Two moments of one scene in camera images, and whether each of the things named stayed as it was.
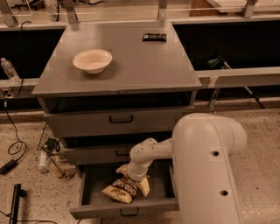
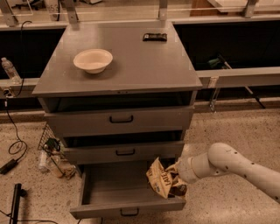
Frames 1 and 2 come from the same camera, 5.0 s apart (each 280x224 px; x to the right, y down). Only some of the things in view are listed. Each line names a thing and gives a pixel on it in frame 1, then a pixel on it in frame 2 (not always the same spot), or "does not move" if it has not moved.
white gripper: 136,174 → 185,170
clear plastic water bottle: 10,70 does not move
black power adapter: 7,167 does not move
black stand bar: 18,192 does not move
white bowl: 92,60 does not move
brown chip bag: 123,189 → 164,180
